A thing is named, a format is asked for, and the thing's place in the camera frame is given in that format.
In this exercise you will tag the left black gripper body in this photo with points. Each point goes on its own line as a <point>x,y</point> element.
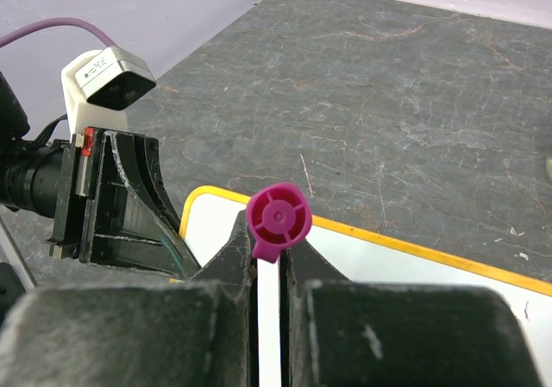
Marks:
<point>70,223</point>

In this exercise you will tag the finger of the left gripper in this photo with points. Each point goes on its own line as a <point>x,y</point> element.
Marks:
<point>130,222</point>

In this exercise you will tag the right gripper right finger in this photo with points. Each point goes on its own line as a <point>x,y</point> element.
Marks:
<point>336,332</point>

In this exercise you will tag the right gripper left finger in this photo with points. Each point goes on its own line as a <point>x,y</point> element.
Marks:
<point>198,333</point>

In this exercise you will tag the yellow framed whiteboard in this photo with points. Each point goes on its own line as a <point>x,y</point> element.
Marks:
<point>208,217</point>

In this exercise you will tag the magenta marker cap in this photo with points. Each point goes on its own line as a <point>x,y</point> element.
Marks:
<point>278,217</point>

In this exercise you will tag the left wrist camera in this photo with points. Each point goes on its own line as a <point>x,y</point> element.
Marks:
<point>99,85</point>

